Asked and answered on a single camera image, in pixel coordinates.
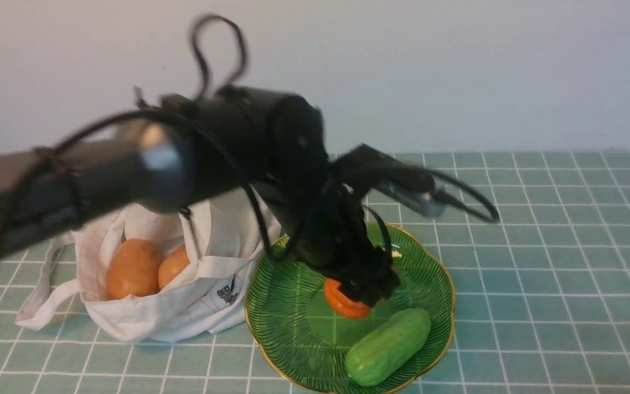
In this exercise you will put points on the green checkered tablecloth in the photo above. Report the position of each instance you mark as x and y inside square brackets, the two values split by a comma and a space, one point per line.
[543, 300]

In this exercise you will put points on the green glass plate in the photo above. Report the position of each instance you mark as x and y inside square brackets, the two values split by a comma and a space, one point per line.
[306, 342]

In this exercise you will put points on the small orange pumpkin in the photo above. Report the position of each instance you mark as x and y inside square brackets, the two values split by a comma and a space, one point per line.
[341, 304]

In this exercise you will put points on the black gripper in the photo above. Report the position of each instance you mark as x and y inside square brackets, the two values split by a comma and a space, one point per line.
[327, 231]

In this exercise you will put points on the green cucumber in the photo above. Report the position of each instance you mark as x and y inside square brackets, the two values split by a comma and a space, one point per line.
[383, 351]

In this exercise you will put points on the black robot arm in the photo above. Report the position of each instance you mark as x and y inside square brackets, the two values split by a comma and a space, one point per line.
[269, 144]

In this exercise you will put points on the large brown potato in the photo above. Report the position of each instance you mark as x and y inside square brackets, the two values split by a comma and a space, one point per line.
[134, 269]

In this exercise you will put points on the white cloth tote bag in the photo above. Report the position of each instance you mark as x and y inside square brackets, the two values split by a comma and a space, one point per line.
[223, 245]

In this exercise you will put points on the small brown potato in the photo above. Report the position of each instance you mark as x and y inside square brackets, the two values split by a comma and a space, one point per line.
[173, 265]

